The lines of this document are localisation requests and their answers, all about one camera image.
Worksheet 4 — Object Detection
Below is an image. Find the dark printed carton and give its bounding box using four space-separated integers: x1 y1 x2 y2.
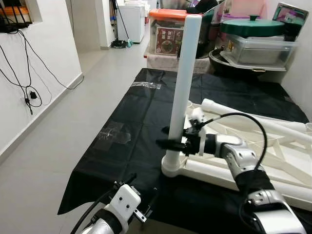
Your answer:
272 2 309 40

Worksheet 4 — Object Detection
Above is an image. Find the black bag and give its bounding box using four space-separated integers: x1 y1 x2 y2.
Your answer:
195 2 226 60

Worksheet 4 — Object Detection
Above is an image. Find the white plastic children table top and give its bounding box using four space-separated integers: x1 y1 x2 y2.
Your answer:
161 99 312 212

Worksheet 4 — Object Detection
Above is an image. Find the flat clear tape patch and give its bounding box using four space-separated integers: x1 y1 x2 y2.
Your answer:
94 120 132 150

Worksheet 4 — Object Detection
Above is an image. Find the white appliance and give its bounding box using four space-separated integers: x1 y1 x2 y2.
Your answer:
116 3 147 44

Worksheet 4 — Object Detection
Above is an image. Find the black wall cable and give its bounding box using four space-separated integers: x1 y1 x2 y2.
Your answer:
0 28 85 116

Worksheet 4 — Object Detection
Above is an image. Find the storage box with orange lid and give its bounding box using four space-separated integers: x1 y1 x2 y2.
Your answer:
148 8 188 55

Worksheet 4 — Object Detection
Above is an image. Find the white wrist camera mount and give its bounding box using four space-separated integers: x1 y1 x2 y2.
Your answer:
108 184 142 231
187 107 206 156

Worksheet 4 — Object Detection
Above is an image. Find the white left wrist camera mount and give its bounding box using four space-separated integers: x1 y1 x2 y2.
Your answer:
108 184 142 231

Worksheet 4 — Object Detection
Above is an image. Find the black tablecloth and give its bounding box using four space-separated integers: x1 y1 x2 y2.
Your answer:
58 68 312 234

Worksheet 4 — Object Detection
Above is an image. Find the pink box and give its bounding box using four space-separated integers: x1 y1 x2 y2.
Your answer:
229 0 274 20

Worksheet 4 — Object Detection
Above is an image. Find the clear plastic storage bin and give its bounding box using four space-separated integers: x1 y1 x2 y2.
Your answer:
221 34 299 72

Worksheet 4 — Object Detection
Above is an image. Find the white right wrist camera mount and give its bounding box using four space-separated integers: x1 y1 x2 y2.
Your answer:
187 107 206 156

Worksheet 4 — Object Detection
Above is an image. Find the white plastic table leg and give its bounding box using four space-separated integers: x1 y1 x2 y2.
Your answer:
201 98 312 143
183 160 312 196
161 15 203 177

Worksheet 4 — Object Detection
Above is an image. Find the black router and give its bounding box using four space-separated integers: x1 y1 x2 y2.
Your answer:
0 6 33 34

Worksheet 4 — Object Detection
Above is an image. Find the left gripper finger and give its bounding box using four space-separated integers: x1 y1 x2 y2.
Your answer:
114 173 138 192
146 193 160 216

